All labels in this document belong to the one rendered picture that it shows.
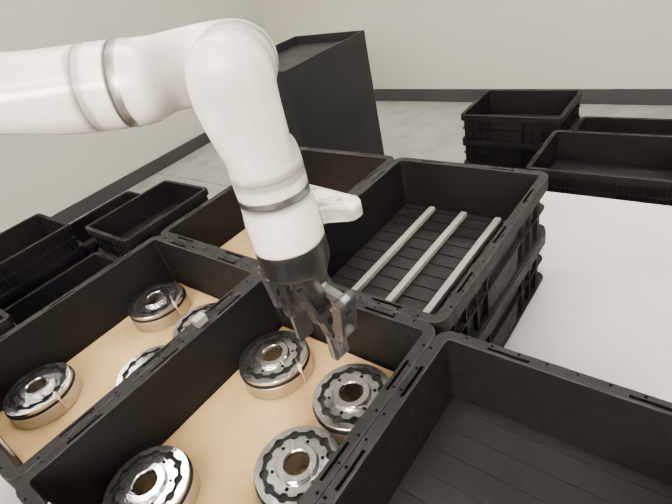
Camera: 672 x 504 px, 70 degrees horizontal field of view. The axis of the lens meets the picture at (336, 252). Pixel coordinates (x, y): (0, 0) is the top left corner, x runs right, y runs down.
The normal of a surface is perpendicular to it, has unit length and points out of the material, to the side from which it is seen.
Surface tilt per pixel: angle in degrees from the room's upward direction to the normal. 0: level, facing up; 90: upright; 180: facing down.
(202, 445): 0
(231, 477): 0
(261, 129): 105
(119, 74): 64
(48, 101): 88
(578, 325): 0
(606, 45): 90
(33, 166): 90
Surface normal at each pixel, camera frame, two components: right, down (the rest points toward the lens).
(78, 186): 0.79, 0.20
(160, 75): 0.98, -0.05
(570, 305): -0.21, -0.81
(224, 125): -0.10, 0.79
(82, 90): 0.04, 0.39
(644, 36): -0.57, 0.56
